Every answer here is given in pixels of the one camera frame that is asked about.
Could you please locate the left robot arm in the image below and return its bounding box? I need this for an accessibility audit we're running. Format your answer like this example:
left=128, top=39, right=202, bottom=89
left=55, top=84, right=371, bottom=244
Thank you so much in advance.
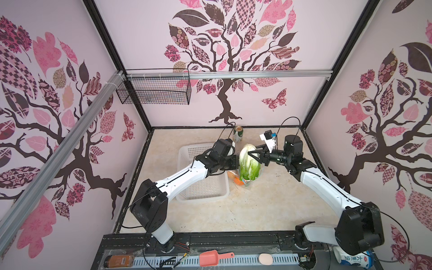
left=129, top=138, right=239, bottom=246

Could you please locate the aluminium rail back wall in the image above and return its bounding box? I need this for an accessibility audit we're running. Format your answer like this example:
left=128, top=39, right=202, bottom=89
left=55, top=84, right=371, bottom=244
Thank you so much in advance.
left=127, top=70, right=333, bottom=80

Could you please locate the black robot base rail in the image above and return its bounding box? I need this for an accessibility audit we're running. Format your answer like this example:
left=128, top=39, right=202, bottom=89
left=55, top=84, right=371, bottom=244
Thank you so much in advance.
left=91, top=231, right=350, bottom=270

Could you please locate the black wire wall basket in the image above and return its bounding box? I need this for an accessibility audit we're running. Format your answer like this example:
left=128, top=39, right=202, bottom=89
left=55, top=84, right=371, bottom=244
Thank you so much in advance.
left=116, top=67, right=192, bottom=105

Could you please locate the white slotted cable duct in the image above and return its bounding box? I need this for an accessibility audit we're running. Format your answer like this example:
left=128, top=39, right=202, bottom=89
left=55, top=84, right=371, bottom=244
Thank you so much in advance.
left=131, top=254, right=300, bottom=269

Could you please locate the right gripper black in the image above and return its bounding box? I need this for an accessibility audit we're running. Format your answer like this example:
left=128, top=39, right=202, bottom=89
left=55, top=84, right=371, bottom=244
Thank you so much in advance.
left=248, top=143, right=291, bottom=167

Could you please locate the white plastic perforated basket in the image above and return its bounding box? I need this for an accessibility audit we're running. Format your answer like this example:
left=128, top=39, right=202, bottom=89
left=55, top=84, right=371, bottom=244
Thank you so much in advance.
left=175, top=143, right=230, bottom=203

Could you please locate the aluminium rail wall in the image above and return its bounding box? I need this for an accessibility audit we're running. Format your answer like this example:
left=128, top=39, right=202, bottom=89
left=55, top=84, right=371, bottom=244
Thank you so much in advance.
left=127, top=70, right=333, bottom=80
left=1, top=70, right=125, bottom=253

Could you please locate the white blue yogurt cup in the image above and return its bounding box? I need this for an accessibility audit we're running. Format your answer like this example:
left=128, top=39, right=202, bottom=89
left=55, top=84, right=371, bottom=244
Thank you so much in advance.
left=333, top=246, right=374, bottom=270

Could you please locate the aluminium rail left wall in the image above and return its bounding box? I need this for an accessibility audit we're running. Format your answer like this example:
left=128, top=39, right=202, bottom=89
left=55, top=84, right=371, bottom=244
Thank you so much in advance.
left=1, top=70, right=125, bottom=253

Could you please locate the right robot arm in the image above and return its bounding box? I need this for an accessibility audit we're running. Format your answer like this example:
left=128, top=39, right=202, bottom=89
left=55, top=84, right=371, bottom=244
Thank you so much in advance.
left=246, top=130, right=385, bottom=255

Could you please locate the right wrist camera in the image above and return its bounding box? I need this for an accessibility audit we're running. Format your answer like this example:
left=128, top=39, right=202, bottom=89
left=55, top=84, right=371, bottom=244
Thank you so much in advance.
left=260, top=130, right=277, bottom=153

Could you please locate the green beverage can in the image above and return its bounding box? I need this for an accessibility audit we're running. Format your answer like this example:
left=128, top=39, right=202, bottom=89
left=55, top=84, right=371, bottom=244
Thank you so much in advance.
left=233, top=126, right=244, bottom=143

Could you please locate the pink plastic scoop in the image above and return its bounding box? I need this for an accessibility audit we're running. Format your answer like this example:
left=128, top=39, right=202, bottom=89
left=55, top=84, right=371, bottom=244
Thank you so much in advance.
left=199, top=250, right=235, bottom=267

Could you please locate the green lettuce toy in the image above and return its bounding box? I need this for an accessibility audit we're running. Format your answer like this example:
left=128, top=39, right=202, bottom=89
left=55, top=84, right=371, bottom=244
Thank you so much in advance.
left=239, top=144, right=261, bottom=180

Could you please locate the orange pumpkin toy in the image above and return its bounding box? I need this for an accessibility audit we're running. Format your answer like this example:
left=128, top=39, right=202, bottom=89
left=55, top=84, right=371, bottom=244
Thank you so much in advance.
left=234, top=178, right=244, bottom=186

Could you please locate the beige oval sponge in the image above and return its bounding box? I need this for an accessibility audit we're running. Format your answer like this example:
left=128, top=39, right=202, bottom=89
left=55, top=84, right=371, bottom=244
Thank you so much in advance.
left=258, top=253, right=273, bottom=266

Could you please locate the clear zip top bag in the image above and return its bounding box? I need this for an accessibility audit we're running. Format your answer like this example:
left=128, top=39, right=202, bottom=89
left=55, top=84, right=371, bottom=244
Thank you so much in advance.
left=228, top=169, right=262, bottom=187

